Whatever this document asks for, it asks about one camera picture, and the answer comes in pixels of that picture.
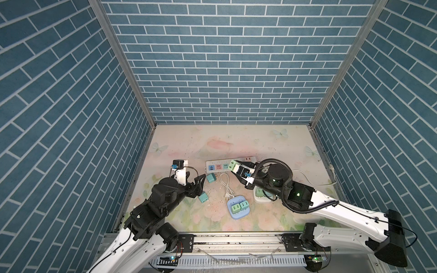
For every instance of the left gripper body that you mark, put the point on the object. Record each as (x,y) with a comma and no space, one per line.
(191,192)

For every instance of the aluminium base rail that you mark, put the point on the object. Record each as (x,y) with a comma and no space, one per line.
(261,250)

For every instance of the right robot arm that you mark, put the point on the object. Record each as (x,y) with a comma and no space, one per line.
(379,233)

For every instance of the green USB charger plug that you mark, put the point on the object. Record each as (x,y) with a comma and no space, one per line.
(244,205)
(232,165)
(259,193)

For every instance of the teal USB charger plug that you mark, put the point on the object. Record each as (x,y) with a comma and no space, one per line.
(203,197)
(235,209)
(211,178)

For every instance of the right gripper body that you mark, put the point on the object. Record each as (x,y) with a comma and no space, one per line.
(248,185)

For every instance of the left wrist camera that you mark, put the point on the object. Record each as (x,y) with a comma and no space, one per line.
(179,168)

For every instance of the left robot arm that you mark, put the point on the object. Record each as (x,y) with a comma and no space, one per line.
(146,234)

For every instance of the long white power strip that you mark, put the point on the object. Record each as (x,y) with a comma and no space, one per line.
(221,165)

